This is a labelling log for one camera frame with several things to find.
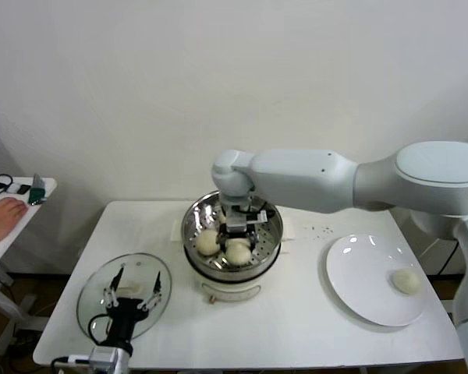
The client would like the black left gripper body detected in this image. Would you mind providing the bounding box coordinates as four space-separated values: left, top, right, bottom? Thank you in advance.
100 298 150 349

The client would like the right camera cable white plug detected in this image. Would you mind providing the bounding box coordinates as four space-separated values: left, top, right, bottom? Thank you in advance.
239 200 277 225

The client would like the white round plate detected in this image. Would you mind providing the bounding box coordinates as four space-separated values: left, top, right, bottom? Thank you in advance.
325 233 429 327

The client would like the round glass lid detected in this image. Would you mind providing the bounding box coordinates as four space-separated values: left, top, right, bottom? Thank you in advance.
76 252 173 344

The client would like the white power cable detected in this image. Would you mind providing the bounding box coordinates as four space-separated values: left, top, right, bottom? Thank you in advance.
417 236 441 259

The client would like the stainless steel steamer basket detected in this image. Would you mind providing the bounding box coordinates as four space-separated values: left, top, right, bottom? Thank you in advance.
170 189 297 284

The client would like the camera cable white plug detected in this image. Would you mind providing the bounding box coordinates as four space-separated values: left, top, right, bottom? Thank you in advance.
239 200 277 225
50 353 91 371

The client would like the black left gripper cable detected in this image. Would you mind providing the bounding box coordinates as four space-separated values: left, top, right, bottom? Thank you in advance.
87 314 112 344

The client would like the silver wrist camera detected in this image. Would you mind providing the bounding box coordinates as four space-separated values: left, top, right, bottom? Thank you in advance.
225 213 250 234
88 345 119 368

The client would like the black power adapter cable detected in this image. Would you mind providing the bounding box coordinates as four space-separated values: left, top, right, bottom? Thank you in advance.
436 239 460 276

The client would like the white side table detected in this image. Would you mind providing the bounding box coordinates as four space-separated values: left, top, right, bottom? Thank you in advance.
0 177 58 358

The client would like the left camera cable white plug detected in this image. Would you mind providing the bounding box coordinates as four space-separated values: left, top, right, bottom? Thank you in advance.
50 353 91 371

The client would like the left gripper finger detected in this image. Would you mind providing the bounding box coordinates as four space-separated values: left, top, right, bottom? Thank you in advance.
139 271 162 313
102 266 126 312

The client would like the white electric cooker base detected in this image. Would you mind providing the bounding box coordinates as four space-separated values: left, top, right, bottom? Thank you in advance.
183 238 294 305

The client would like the bare human foot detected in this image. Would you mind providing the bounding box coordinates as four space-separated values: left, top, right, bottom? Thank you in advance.
0 197 27 252

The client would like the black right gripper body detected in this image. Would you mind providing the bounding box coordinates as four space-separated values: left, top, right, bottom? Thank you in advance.
218 229 261 241

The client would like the green flat object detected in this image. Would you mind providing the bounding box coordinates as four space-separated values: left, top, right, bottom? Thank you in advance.
26 186 48 207

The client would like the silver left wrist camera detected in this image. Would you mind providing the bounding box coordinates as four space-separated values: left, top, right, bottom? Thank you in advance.
88 345 119 368

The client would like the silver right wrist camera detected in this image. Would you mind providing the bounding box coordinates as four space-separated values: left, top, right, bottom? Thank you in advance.
225 213 250 234

